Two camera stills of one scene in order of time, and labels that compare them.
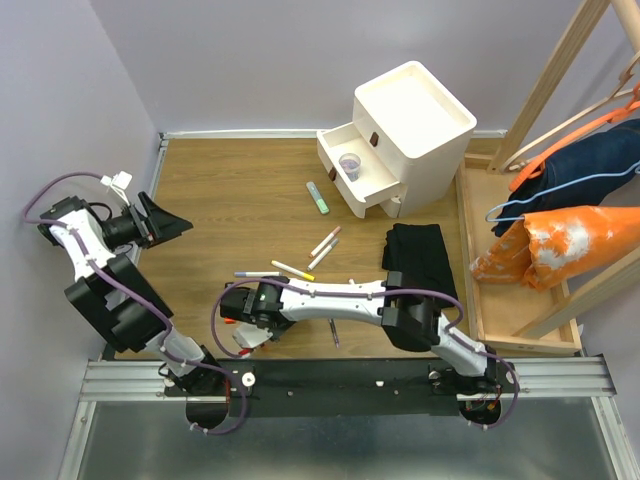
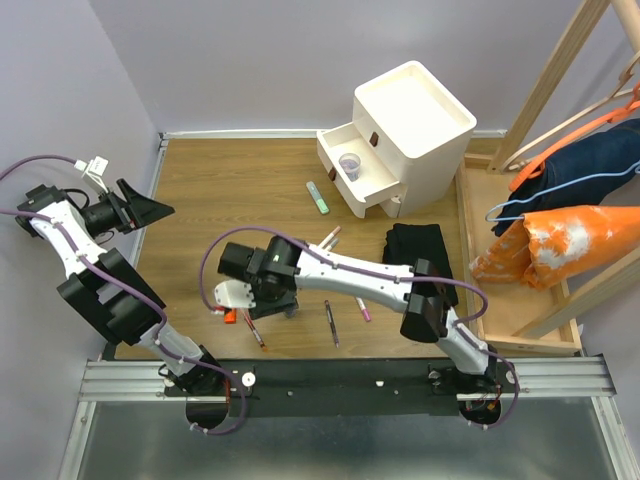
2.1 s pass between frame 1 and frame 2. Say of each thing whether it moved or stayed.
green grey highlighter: stayed
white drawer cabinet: stayed
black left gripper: moved
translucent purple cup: stayed
